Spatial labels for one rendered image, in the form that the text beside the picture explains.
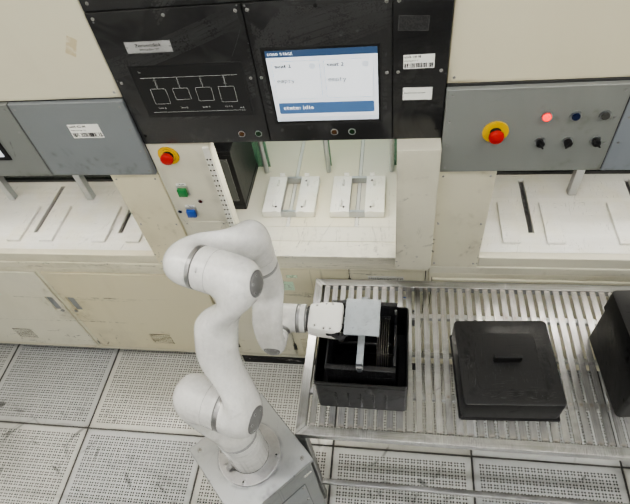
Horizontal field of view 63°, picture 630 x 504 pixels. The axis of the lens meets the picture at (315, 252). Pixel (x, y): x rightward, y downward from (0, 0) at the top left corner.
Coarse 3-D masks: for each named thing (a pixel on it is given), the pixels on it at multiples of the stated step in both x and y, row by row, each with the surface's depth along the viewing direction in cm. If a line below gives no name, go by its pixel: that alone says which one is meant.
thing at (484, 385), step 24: (456, 336) 162; (480, 336) 161; (504, 336) 160; (528, 336) 159; (456, 360) 161; (480, 360) 156; (504, 360) 154; (528, 360) 154; (552, 360) 153; (456, 384) 162; (480, 384) 151; (504, 384) 150; (528, 384) 150; (552, 384) 149; (480, 408) 149; (504, 408) 148; (528, 408) 147; (552, 408) 146
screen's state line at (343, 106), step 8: (280, 104) 139; (288, 104) 138; (296, 104) 138; (304, 104) 138; (312, 104) 138; (320, 104) 137; (328, 104) 137; (336, 104) 137; (344, 104) 136; (352, 104) 136; (360, 104) 136; (368, 104) 136; (280, 112) 141; (288, 112) 140; (296, 112) 140; (304, 112) 140; (312, 112) 140; (320, 112) 139; (328, 112) 139
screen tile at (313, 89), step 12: (312, 60) 128; (276, 72) 131; (288, 72) 131; (300, 72) 130; (312, 72) 130; (276, 84) 134; (312, 84) 133; (288, 96) 136; (300, 96) 136; (312, 96) 136
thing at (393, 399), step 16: (400, 320) 169; (400, 336) 175; (320, 352) 161; (400, 352) 171; (320, 368) 162; (400, 368) 167; (320, 384) 151; (336, 384) 149; (352, 384) 148; (368, 384) 148; (400, 384) 164; (320, 400) 160; (336, 400) 158; (352, 400) 157; (368, 400) 155; (384, 400) 154; (400, 400) 153
